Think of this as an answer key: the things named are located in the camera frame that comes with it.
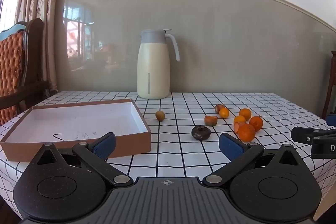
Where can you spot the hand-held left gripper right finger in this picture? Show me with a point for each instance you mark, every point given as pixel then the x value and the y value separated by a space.
pixel 231 146

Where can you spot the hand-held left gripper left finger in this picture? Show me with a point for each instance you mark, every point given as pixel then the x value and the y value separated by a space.
pixel 105 146

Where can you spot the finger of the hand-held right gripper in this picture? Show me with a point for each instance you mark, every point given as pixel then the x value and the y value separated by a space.
pixel 302 134
pixel 332 120

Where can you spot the orange tangerine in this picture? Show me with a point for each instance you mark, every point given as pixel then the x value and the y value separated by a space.
pixel 256 123
pixel 245 112
pixel 239 119
pixel 247 133

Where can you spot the pale-ended carrot piece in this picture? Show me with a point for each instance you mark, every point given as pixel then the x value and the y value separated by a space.
pixel 237 126

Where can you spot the wide orange-brown carrot chunk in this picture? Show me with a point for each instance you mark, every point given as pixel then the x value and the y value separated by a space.
pixel 211 121

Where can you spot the dark shrivelled fruit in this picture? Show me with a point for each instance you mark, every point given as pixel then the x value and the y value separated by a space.
pixel 200 132

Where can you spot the oval orange kumquat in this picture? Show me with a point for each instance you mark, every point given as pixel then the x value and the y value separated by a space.
pixel 224 113

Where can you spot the brown cardboard box white inside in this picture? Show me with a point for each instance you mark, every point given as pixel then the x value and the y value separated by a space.
pixel 78 119

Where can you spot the carved wooden furniture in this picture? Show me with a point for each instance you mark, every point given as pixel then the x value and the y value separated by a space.
pixel 331 82

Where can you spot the brown-tipped carrot chunk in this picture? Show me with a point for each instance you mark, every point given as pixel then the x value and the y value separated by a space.
pixel 217 107

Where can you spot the white black checked tablecloth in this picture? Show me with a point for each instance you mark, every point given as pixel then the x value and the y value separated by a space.
pixel 178 155

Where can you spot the small brown kiwi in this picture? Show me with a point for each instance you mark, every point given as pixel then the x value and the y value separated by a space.
pixel 160 116

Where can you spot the cream thermos jug grey lid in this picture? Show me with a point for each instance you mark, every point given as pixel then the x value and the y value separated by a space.
pixel 153 72

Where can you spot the wooden chair orange woven cushion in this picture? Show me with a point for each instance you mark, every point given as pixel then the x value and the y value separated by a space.
pixel 11 66

